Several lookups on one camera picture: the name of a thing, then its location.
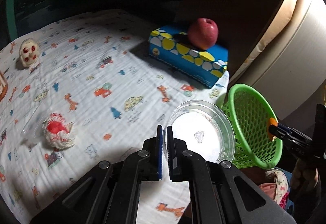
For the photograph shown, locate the red white paper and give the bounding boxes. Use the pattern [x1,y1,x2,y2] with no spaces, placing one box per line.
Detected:
[42,113,77,149]

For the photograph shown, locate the clear round container white base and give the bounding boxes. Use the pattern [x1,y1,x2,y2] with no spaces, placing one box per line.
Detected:
[163,100,235,163]

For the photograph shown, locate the green mesh trash basket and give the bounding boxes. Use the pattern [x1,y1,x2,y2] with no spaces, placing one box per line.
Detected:
[222,84,282,169]

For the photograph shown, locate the blue yellow tissue box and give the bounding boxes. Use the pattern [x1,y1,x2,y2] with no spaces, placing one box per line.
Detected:
[148,26,228,88]

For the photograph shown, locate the clear plastic cone cup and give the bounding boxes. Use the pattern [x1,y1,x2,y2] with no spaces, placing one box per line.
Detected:
[21,102,51,145]

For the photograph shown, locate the orange bread piece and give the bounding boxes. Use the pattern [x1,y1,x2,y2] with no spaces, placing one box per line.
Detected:
[268,117,278,142]

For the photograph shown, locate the pink water bottle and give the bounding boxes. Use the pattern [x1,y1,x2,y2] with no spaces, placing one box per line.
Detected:
[0,72,8,101]

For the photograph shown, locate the white cartoon print tablecloth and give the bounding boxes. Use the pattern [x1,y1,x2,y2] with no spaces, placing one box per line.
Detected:
[1,12,229,223]

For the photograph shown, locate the cream skull toy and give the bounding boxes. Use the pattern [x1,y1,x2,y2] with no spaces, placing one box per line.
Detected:
[19,39,39,68]

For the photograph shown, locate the red apple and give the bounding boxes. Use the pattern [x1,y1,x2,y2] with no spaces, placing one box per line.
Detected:
[187,18,218,50]

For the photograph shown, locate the green window frame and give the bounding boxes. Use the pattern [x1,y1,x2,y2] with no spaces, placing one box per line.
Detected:
[6,0,18,41]

